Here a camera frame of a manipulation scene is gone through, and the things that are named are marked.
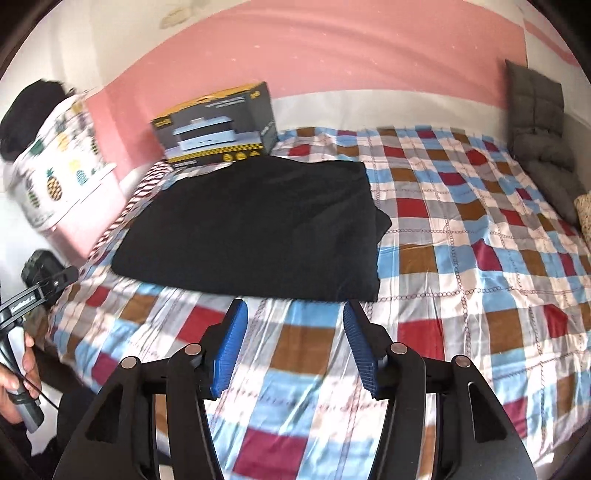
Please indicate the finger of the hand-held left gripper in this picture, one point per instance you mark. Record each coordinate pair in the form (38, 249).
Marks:
(60, 279)

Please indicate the grey quilted cushion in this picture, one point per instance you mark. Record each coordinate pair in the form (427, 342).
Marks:
(540, 124)

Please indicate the pineapple print pillow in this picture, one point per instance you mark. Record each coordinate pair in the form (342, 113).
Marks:
(60, 152)

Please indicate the checkered bed sheet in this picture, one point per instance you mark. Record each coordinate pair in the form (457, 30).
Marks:
(461, 240)

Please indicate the person's left hand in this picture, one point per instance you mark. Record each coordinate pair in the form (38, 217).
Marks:
(9, 392)

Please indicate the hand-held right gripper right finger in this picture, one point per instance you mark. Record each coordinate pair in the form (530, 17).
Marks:
(362, 350)

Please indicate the black device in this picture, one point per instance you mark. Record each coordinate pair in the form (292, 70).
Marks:
(39, 265)

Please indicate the beige patterned pillow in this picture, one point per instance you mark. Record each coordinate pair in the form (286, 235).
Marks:
(584, 214)

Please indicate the black and yellow cardboard box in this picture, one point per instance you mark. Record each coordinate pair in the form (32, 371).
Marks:
(217, 124)

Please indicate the black garment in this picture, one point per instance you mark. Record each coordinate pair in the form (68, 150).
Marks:
(258, 226)

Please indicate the red white striped cloth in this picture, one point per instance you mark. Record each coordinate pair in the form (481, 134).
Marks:
(138, 194)

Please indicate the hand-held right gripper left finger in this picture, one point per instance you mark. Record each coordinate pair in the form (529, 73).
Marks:
(228, 346)

